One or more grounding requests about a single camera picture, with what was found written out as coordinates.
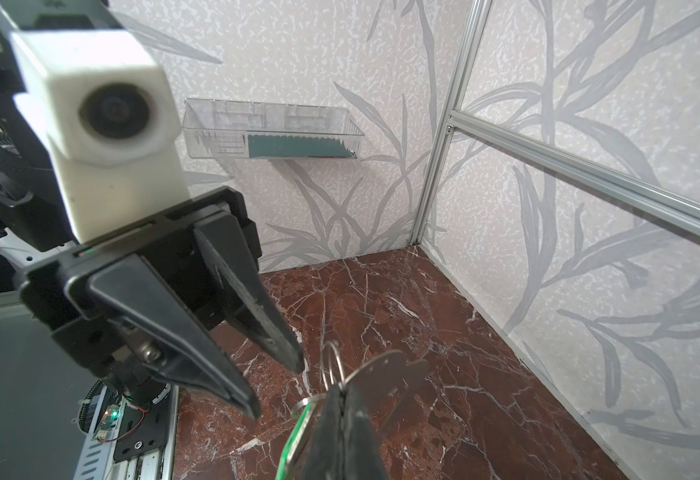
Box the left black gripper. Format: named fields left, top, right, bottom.
left=17, top=187, right=305, bottom=419

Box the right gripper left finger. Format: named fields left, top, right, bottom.
left=298, top=385, right=344, bottom=480

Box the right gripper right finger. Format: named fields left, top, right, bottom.
left=342, top=386, right=389, bottom=480

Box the key with green tag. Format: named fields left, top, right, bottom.
left=274, top=340, right=346, bottom=480

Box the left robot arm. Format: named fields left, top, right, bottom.
left=0, top=1, right=305, bottom=418

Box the small circuit board left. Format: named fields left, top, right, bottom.
left=73, top=380, right=147, bottom=443

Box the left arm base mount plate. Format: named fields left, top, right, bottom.
left=113, top=388, right=172, bottom=463

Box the clear plastic wall tray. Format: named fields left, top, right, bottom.
left=183, top=98, right=365, bottom=159

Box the aluminium mounting rail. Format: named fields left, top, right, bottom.
left=73, top=381, right=179, bottom=480

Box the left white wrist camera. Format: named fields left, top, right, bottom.
left=9, top=29, right=191, bottom=243

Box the aluminium frame corner post left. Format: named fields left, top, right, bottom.
left=409, top=0, right=493, bottom=245

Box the aluminium frame horizontal bar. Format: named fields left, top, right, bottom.
left=451, top=111, right=700, bottom=238

